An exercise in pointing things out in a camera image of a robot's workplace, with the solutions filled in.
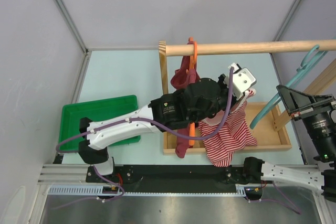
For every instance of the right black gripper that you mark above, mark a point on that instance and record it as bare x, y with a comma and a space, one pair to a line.
294, 101

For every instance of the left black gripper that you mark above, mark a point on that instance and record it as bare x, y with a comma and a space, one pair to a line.
221, 83

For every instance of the maroon tank top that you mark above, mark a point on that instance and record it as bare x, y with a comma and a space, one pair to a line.
183, 76

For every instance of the red white striped tank top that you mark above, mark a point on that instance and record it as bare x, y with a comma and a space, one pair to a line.
234, 135

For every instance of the teal plastic hanger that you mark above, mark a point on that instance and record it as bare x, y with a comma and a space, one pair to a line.
310, 60

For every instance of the orange plastic hanger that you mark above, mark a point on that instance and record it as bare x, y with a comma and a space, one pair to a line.
192, 76

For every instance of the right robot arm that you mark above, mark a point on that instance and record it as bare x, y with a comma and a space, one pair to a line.
321, 130

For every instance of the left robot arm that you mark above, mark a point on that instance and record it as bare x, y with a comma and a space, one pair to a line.
201, 100

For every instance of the wooden clothes rack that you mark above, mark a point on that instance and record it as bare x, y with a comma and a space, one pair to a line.
270, 132

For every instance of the green plastic tray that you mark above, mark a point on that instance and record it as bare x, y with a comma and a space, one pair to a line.
98, 110

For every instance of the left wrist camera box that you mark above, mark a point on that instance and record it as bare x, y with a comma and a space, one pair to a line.
242, 80

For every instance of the white slotted cable duct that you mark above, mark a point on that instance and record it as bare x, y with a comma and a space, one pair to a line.
107, 191

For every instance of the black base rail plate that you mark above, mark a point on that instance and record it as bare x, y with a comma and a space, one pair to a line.
185, 177

